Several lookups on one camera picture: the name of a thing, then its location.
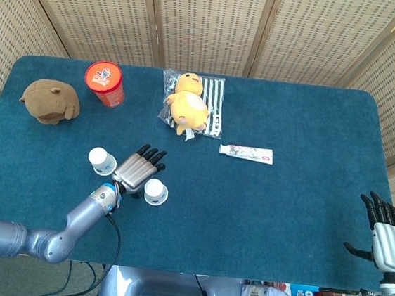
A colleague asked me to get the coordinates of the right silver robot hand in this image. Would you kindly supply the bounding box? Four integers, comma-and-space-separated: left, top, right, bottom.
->
341, 189, 395, 274

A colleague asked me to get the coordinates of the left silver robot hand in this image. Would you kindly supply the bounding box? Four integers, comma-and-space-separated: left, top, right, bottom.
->
110, 140, 169, 202

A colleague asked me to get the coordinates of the white paper cup fern print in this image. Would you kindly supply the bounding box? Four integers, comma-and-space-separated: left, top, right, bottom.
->
142, 177, 170, 207

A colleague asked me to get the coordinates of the white paper cup large flower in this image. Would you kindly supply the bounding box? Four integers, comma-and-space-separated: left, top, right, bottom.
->
87, 146, 117, 175

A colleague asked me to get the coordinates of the yellow plush toy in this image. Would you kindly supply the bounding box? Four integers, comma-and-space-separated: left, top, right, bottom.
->
161, 70, 214, 145

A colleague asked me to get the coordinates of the small blue box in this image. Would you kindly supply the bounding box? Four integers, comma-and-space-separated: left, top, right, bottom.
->
289, 283, 321, 296

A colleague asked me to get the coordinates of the red lidded snack tub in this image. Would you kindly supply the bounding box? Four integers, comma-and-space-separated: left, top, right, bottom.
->
82, 59, 129, 110

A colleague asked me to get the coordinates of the brown capybara plush toy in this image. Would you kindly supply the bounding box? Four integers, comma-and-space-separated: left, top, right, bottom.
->
17, 77, 84, 128

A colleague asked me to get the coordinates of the striped plastic package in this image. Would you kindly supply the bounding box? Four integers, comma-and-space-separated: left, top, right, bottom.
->
155, 68, 228, 140

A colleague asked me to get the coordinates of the white toothpaste tube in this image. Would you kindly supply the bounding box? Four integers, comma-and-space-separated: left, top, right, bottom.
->
217, 143, 275, 166

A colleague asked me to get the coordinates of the blue carpet table mat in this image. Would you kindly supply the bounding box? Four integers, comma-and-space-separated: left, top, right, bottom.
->
0, 51, 395, 295

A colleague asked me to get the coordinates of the silver robot torso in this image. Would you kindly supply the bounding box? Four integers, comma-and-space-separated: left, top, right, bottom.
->
96, 264, 252, 296

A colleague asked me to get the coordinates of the woven bamboo folding screen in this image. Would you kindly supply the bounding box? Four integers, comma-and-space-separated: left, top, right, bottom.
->
0, 0, 395, 233

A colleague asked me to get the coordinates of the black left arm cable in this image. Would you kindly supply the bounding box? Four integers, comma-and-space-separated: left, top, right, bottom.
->
37, 206, 125, 296

